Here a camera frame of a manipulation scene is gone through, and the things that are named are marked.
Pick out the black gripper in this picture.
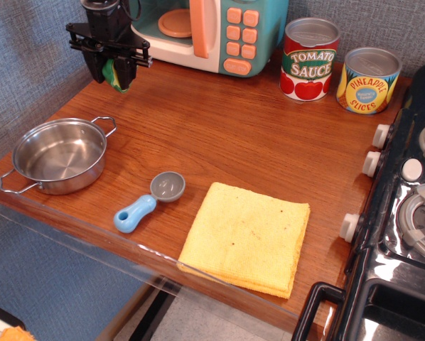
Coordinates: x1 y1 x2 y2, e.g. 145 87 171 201
65 5 152 90

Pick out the green toy pepper slice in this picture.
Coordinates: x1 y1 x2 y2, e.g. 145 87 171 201
102 59 129 93

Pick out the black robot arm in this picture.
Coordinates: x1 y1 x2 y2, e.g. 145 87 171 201
66 0 152 93

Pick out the orange microwave turntable plate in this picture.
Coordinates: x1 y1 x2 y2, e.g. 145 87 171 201
158 9 192 38

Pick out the teal toy microwave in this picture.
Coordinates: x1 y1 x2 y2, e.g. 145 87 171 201
129 1 289 77

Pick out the small steel pot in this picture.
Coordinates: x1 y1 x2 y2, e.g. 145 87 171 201
0 117 117 195

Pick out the blue grey toy scoop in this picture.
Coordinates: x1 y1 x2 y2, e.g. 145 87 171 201
113 171 186 233

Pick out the tomato sauce can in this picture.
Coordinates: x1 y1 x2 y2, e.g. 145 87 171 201
279 17 340 102

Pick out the yellow folded cloth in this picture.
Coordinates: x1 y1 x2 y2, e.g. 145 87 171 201
178 183 311 299

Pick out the pineapple slices can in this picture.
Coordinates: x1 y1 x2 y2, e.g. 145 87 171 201
336 47 402 114

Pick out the white stove knob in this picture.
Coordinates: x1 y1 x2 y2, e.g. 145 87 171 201
362 151 381 178
372 124 391 149
339 213 360 243

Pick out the black toy stove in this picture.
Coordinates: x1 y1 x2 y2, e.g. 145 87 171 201
293 65 425 340

